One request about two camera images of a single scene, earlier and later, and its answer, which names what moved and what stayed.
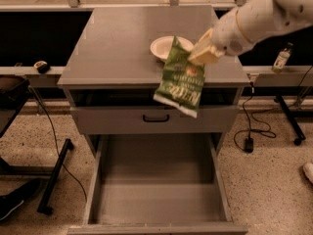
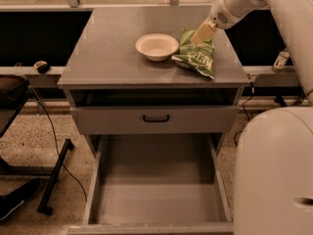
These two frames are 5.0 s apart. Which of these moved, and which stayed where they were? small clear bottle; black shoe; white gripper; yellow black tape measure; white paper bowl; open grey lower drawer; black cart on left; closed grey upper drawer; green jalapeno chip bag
Moved: white paper bowl; white gripper; green jalapeno chip bag
Stayed: open grey lower drawer; closed grey upper drawer; small clear bottle; yellow black tape measure; black cart on left; black shoe
